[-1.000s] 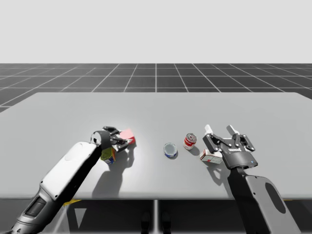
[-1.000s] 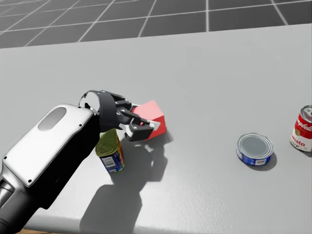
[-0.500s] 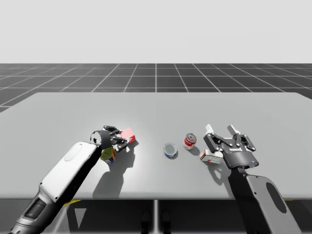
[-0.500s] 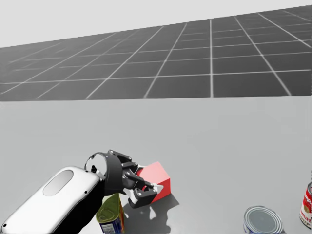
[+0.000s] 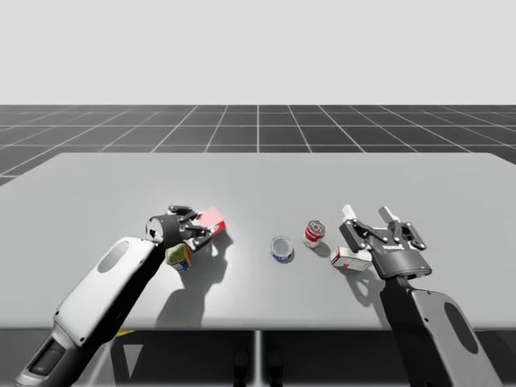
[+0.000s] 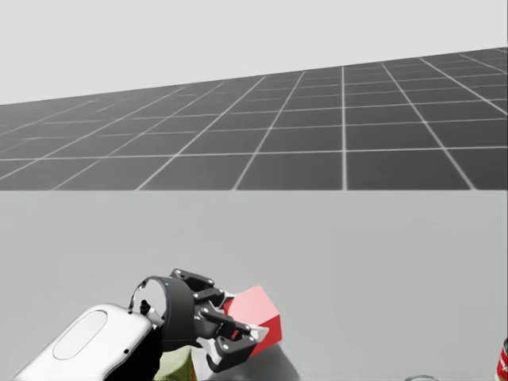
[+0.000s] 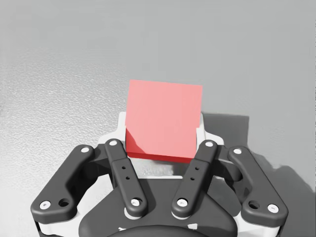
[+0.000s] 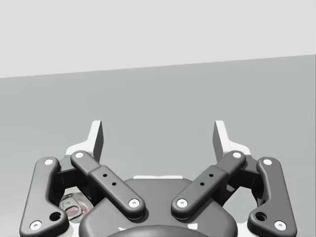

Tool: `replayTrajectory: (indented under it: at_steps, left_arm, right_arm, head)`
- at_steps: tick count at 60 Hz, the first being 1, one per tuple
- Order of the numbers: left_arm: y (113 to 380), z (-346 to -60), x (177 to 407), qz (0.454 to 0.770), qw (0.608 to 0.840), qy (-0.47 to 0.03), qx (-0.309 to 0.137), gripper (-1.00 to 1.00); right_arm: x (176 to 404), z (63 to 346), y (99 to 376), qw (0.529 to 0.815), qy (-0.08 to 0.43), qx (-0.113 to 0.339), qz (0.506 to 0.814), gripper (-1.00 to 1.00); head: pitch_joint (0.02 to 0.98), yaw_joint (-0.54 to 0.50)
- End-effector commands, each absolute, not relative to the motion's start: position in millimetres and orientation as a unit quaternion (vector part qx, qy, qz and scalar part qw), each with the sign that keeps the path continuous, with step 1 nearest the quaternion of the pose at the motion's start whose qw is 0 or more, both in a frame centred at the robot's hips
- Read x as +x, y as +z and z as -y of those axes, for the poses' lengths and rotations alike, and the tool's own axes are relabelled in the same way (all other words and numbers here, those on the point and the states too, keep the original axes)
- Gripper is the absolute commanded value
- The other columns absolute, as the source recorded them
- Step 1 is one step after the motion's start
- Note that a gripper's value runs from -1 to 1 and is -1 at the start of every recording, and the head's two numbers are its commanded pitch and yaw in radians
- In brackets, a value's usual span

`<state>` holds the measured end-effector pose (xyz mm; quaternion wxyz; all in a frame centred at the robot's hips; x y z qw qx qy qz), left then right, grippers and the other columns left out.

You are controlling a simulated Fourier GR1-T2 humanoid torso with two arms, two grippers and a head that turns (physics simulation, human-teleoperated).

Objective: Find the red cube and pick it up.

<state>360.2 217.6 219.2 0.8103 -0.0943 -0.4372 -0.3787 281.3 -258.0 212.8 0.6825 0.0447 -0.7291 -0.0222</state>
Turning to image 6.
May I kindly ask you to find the red and white can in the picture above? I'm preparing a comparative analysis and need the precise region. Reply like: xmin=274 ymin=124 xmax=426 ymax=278
xmin=494 ymin=337 xmax=508 ymax=381

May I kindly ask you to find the pink cube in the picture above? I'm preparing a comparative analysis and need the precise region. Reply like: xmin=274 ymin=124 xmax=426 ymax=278
xmin=223 ymin=285 xmax=283 ymax=358

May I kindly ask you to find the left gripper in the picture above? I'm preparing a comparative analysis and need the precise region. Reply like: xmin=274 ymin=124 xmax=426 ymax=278
xmin=128 ymin=267 xmax=271 ymax=374

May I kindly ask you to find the green carton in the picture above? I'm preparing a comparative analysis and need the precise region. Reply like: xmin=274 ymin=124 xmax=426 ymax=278
xmin=152 ymin=344 xmax=200 ymax=381

